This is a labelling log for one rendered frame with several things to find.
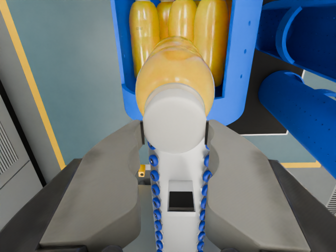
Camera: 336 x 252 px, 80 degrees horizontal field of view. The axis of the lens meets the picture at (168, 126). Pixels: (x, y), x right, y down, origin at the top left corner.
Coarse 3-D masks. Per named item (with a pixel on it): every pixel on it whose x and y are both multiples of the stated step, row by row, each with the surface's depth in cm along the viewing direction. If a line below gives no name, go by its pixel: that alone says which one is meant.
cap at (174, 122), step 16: (160, 96) 12; (176, 96) 11; (192, 96) 12; (144, 112) 12; (160, 112) 12; (176, 112) 11; (192, 112) 11; (144, 128) 12; (160, 128) 12; (176, 128) 12; (192, 128) 12; (160, 144) 12; (176, 144) 13; (192, 144) 12
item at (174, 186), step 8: (168, 184) 82; (176, 184) 82; (184, 184) 82; (192, 184) 82; (168, 192) 78; (176, 192) 76; (184, 192) 76; (192, 192) 78; (168, 200) 75; (176, 200) 73; (184, 200) 73; (192, 200) 73; (168, 208) 72; (176, 208) 71; (184, 208) 70; (192, 208) 70
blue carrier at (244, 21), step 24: (120, 0) 42; (240, 0) 29; (120, 24) 43; (240, 24) 31; (120, 48) 41; (240, 48) 33; (120, 72) 44; (240, 72) 36; (216, 96) 51; (240, 96) 39
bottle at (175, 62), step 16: (160, 48) 18; (176, 48) 16; (192, 48) 19; (144, 64) 16; (160, 64) 14; (176, 64) 14; (192, 64) 14; (144, 80) 15; (160, 80) 14; (176, 80) 14; (192, 80) 14; (208, 80) 15; (144, 96) 14; (208, 96) 15; (208, 112) 16
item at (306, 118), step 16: (272, 80) 131; (288, 80) 119; (272, 96) 123; (288, 96) 110; (304, 96) 101; (320, 96) 94; (272, 112) 125; (288, 112) 105; (304, 112) 95; (320, 112) 87; (288, 128) 108; (304, 128) 92; (320, 128) 84; (304, 144) 94; (320, 144) 82; (320, 160) 84
